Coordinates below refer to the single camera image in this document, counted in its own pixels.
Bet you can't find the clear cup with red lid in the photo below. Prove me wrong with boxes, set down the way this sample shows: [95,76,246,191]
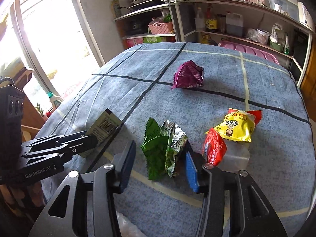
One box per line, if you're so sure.
[202,127,250,172]

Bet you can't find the purple snack wrapper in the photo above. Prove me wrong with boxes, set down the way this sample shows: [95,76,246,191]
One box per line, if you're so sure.
[171,60,205,90]

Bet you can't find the pink lidded storage box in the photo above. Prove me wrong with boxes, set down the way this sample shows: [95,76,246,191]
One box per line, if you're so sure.
[218,41,280,66]

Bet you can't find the white bottle with green cap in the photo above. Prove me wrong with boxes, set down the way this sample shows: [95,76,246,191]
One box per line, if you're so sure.
[47,91,64,109]

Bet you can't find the white window frame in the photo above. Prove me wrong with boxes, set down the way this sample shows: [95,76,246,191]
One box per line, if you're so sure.
[0,0,106,119]

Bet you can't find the tan and dark snack packet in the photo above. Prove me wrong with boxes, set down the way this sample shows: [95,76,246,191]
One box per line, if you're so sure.
[84,109,124,157]

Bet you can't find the white food bags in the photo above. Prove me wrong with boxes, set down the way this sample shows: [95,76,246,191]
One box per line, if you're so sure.
[269,23,288,46]

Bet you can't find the white plastic bottle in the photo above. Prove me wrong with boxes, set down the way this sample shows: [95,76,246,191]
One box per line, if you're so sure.
[195,7,206,31]

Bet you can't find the white electric kettle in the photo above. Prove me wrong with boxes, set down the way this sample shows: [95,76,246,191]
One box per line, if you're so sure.
[297,1,316,32]

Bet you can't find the small black appliance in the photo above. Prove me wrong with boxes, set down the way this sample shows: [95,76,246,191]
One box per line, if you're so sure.
[128,18,146,35]

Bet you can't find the translucent bin liner bag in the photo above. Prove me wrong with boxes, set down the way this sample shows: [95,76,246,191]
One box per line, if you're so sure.
[116,210,146,237]

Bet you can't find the yellow power strip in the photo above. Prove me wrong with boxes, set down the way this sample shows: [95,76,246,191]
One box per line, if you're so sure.
[111,0,121,19]

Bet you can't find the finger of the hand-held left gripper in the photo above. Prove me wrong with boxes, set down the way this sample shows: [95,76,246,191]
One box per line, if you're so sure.
[22,135,99,164]
[23,130,87,153]

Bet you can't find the black induction cooker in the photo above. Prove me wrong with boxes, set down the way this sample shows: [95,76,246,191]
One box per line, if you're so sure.
[128,0,177,9]

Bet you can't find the jerrycan with dark liquid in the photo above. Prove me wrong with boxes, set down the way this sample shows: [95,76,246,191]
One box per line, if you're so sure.
[226,12,244,37]

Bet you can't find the green cardboard box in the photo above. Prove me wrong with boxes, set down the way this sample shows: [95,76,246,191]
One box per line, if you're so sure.
[143,36,176,44]

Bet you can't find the pink woven basket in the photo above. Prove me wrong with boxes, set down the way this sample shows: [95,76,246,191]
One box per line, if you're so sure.
[148,21,174,35]

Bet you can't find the green snack wrapper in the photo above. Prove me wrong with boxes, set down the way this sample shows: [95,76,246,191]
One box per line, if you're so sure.
[140,117,188,181]

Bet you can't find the white metal shelf rack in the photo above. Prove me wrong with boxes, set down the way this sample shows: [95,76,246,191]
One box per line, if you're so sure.
[162,0,316,88]

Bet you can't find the person's left hand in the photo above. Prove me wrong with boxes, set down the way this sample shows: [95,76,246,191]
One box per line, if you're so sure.
[0,181,46,210]

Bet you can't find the low white shelf unit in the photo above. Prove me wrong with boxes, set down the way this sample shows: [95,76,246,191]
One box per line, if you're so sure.
[114,4,184,50]

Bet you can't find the large soy sauce bottle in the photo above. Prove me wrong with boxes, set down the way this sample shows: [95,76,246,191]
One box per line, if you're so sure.
[205,4,218,32]

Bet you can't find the white plastic jar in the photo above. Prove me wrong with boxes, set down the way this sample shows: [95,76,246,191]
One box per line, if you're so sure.
[257,29,270,45]

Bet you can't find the wooden door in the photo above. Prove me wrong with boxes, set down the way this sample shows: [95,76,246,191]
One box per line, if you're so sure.
[300,54,316,121]

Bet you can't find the crumpled clear plastic bag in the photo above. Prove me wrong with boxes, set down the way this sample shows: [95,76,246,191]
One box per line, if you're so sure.
[245,28,260,42]

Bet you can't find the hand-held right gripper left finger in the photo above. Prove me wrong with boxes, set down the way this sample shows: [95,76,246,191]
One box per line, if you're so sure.
[36,140,137,237]

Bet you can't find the slim green bottle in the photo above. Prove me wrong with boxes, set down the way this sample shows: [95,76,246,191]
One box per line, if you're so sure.
[283,35,291,55]

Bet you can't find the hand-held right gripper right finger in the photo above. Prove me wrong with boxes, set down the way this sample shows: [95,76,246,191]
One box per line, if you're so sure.
[184,150,288,237]

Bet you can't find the clear plastic storage box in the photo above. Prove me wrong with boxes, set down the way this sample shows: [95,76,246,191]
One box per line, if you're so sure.
[267,0,300,20]

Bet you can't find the yellow snack packet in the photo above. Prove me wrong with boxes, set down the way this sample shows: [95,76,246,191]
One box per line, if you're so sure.
[217,108,262,143]

